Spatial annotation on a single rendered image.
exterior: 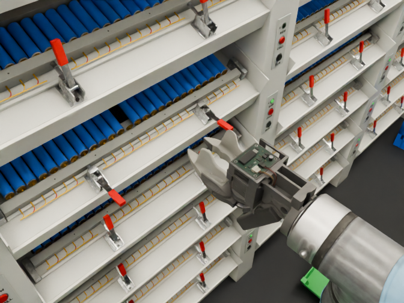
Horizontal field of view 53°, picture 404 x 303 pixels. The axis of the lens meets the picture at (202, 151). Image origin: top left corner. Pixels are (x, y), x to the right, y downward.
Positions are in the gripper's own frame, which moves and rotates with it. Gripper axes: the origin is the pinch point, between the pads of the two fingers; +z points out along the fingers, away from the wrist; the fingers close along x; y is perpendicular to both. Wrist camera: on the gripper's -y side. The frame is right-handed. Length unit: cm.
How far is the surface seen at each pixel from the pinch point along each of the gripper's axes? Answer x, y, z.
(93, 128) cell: 8.0, -4.0, 20.7
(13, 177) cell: 24.3, -4.3, 20.5
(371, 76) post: -99, -41, 10
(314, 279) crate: -51, -101, -15
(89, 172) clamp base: 13.9, -6.0, 13.9
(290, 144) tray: -56, -48, 13
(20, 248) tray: 29.7, -9.8, 11.4
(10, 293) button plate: 34.6, -18.4, 11.0
